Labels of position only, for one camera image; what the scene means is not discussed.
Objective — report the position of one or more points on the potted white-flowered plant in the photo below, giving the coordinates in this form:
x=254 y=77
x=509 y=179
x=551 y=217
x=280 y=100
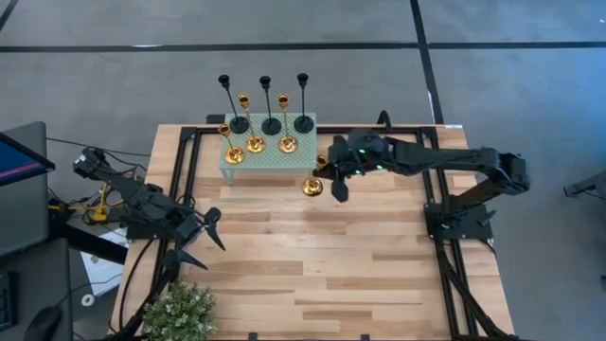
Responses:
x=180 y=312

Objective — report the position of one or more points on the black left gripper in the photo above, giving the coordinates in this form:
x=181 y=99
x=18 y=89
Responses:
x=187 y=229

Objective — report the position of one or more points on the green perforated metal shelf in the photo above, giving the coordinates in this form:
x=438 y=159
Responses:
x=274 y=161

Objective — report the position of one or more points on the black desk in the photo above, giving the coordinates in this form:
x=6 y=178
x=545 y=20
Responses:
x=42 y=284
x=23 y=213

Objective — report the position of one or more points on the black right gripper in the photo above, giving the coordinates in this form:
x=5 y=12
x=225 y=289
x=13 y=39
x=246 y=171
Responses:
x=344 y=158

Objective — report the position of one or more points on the white tape roll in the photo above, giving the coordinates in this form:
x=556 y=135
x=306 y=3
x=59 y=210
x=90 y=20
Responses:
x=83 y=299

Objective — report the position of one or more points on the black candlestick holder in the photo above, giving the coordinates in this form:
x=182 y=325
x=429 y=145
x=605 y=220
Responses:
x=303 y=124
x=271 y=126
x=239 y=125

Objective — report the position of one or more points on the computer monitor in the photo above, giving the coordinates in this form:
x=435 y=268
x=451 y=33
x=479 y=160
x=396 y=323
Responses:
x=23 y=158

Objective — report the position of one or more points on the yellow floor stand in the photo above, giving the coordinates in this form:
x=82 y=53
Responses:
x=101 y=215

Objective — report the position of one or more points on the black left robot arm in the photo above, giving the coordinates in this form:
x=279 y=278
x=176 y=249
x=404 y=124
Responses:
x=128 y=189

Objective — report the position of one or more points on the black table clamp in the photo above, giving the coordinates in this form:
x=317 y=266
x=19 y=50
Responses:
x=365 y=337
x=253 y=337

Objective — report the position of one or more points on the black metal table frame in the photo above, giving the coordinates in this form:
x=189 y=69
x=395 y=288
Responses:
x=412 y=129

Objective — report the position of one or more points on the white paper sheet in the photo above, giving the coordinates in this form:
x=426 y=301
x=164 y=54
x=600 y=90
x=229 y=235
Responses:
x=101 y=270

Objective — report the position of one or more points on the gold candlestick holder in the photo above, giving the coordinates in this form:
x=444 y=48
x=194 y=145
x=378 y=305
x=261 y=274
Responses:
x=312 y=187
x=255 y=144
x=235 y=155
x=288 y=144

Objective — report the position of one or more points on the black metal stand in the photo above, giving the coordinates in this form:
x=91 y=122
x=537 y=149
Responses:
x=587 y=187

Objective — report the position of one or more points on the black keyboard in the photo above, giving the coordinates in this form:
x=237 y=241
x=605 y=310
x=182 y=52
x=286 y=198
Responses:
x=5 y=303

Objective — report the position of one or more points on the black computer mouse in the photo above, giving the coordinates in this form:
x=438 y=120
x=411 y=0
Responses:
x=42 y=327

